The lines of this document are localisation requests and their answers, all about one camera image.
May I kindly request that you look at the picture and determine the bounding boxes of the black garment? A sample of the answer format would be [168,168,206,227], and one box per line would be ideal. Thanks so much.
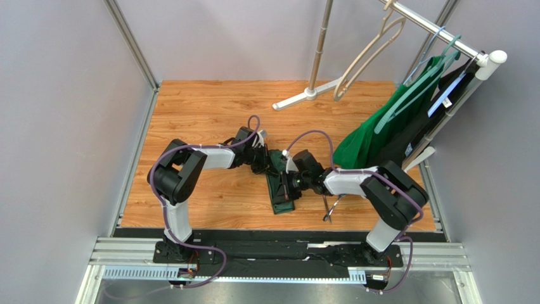
[367,63,479,167]

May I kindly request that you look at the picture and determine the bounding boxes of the dark green cloth napkin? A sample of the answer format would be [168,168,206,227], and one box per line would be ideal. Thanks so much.
[266,149,295,215]

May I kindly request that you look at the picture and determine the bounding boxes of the bright green t-shirt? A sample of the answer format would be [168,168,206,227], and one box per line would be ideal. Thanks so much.
[333,55,449,169]

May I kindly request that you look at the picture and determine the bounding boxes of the blue clothes hanger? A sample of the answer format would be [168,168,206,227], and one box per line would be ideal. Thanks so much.
[402,25,446,85]

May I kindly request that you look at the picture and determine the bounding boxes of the teal clothes hanger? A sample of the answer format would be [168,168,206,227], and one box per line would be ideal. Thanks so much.
[373,34,461,134]

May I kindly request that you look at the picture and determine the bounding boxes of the metal clothes rack rail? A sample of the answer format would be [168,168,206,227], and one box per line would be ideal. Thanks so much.
[381,1,508,81]

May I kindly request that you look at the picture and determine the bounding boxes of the metal rack upright pole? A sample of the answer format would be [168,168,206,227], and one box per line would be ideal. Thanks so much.
[308,0,333,90]

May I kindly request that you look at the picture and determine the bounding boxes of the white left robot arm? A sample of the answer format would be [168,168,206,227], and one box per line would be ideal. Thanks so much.
[147,127,278,246]

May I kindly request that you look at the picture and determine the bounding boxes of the beige clothes hanger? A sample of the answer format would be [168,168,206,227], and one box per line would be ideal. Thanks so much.
[333,1,407,101]

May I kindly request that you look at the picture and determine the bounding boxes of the silver fork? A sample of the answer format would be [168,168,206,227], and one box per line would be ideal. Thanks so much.
[328,194,347,215]

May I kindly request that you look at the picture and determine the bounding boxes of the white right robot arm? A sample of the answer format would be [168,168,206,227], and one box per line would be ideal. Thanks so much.
[279,149,428,254]

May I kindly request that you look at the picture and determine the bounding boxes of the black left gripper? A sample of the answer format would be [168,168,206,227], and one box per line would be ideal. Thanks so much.
[243,143,278,175]

